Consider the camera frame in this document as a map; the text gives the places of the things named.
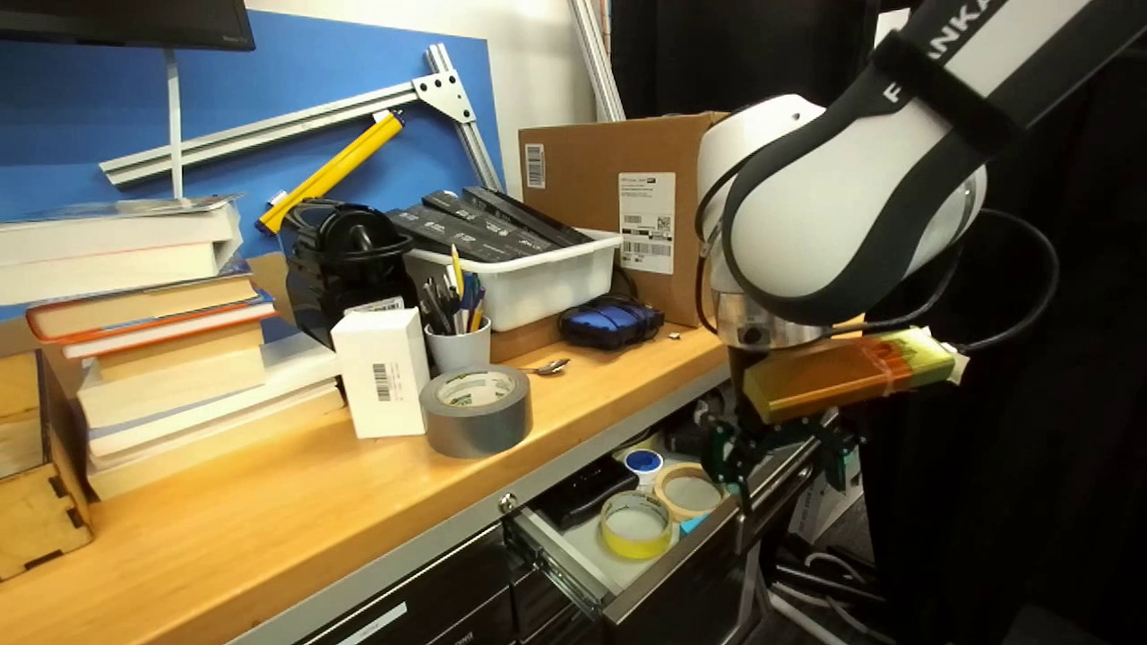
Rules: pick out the white plastic bin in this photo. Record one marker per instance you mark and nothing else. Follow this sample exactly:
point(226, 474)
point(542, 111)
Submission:
point(539, 281)

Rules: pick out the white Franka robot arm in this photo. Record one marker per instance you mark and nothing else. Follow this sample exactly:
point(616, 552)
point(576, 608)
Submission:
point(863, 182)

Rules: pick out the black flat item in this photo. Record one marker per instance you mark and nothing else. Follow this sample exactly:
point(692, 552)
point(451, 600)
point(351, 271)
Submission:
point(585, 487)

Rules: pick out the yellow tape roll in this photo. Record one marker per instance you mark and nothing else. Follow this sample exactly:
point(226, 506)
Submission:
point(635, 529)

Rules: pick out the small white carton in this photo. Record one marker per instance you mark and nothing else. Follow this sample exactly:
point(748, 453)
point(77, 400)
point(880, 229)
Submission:
point(382, 369)

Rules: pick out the blue black pouch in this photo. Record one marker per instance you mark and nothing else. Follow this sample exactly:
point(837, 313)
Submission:
point(611, 324)

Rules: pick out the small metal keys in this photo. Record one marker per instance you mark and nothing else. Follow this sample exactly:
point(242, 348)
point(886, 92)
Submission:
point(554, 366)

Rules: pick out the aluminium extrusion frame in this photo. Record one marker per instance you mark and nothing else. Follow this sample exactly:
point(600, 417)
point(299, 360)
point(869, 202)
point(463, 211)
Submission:
point(274, 125)

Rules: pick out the plywood box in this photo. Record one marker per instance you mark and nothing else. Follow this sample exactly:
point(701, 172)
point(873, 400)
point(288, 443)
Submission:
point(39, 526)

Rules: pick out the grey duct tape roll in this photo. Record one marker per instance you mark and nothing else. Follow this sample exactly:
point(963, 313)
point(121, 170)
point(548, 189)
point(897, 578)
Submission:
point(474, 410)

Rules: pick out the tan paperback book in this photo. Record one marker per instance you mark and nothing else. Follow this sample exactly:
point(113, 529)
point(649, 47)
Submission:
point(165, 362)

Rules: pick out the black top drawer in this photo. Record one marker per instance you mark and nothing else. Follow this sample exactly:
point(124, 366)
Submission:
point(622, 561)

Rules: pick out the yellow bar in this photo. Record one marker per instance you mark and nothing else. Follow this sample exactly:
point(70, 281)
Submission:
point(328, 172)

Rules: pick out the brown cardboard box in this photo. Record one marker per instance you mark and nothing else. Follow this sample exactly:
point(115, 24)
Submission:
point(595, 182)

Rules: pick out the black drawer cabinet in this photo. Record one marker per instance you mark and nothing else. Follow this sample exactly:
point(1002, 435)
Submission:
point(416, 591)

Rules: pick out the thick white book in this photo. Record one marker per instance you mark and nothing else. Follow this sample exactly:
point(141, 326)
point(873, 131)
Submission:
point(110, 252)

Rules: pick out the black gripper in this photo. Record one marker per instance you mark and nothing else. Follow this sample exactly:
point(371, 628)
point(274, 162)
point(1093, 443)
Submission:
point(734, 440)

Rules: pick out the blue pin board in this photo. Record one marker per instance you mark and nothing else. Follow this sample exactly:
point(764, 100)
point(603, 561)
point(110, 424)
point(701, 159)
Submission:
point(73, 121)

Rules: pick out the grey pen cup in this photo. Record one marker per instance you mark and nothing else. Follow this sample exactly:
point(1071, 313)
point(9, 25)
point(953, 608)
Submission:
point(459, 348)

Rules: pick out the black monitor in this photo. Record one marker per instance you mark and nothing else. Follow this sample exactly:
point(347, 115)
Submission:
point(121, 24)

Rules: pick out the black flat boxes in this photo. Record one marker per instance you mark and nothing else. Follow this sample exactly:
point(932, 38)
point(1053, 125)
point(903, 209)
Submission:
point(486, 220)

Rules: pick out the yellow pencil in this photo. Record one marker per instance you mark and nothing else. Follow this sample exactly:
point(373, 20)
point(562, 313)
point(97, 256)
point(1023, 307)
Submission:
point(457, 275)

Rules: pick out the stack of books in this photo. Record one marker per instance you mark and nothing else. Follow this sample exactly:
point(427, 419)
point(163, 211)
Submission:
point(202, 417)

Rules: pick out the grey monitor stand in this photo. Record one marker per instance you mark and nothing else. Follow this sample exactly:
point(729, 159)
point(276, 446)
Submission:
point(179, 121)

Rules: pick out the leaning aluminium extrusion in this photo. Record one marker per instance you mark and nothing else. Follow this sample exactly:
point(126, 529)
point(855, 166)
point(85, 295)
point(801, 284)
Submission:
point(595, 55)

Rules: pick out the brown cover book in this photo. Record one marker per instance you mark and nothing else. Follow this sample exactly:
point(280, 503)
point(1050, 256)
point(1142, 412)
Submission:
point(144, 311)

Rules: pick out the beige masking tape roll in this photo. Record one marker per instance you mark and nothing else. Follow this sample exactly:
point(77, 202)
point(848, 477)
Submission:
point(689, 491)

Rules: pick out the black curtain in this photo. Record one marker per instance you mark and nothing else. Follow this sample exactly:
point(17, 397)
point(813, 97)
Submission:
point(1026, 477)

